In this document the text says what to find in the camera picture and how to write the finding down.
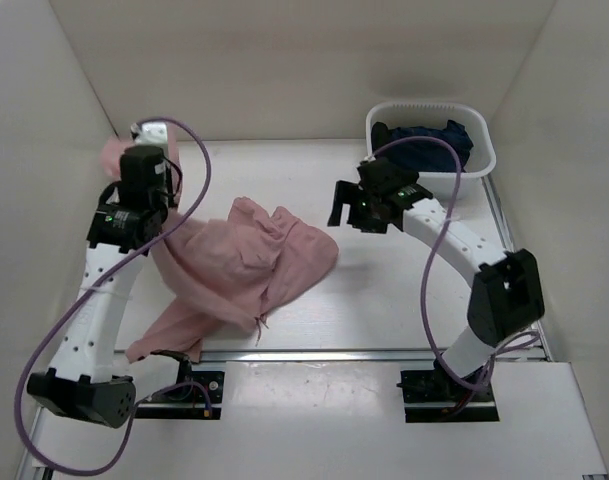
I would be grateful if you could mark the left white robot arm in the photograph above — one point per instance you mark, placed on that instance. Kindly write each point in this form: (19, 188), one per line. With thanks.
(81, 381)

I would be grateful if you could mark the pink trousers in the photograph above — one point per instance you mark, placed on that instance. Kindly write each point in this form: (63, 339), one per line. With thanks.
(232, 271)

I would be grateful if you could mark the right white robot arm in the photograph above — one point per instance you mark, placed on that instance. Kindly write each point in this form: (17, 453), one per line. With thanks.
(505, 289)

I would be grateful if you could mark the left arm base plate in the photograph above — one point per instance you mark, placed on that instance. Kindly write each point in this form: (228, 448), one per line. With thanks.
(200, 396)

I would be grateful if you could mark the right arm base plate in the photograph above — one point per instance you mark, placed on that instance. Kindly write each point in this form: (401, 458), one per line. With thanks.
(431, 396)

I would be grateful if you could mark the dark blue trousers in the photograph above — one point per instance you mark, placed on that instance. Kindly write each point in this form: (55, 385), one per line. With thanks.
(428, 156)

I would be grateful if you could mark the black trousers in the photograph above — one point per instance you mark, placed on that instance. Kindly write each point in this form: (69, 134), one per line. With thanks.
(380, 136)

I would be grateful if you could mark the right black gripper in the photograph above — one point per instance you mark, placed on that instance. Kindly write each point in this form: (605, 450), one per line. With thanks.
(345, 193)

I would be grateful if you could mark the white plastic basin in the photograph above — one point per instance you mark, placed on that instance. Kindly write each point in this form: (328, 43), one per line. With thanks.
(442, 142)

